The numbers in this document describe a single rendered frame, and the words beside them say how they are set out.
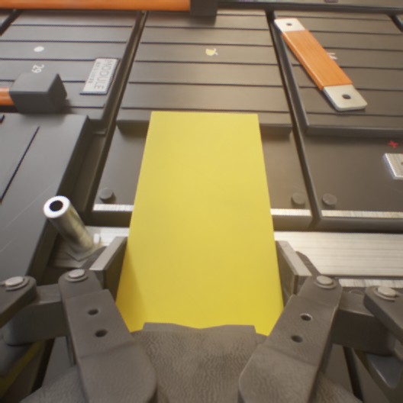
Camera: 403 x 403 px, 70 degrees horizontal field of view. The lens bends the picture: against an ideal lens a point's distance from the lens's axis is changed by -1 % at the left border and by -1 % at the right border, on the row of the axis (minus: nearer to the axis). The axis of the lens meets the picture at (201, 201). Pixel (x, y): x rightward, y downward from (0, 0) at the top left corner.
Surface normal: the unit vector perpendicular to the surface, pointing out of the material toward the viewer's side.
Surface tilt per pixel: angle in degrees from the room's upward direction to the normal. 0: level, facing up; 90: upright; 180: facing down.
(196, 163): 0
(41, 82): 0
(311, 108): 0
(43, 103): 90
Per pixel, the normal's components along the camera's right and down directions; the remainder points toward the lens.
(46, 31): 0.01, -0.58
